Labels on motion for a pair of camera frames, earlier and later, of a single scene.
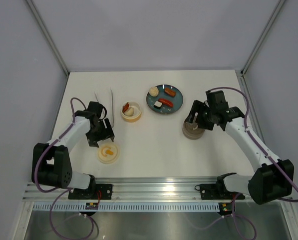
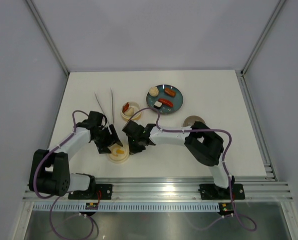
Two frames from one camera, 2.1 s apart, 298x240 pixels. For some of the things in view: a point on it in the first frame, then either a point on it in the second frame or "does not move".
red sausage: x=125 y=107 does not move
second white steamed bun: x=153 y=91 does not move
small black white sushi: x=157 y=105 does not move
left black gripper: x=106 y=134 to x=103 y=147
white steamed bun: x=130 y=112 does not move
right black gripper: x=196 y=107 to x=133 y=149
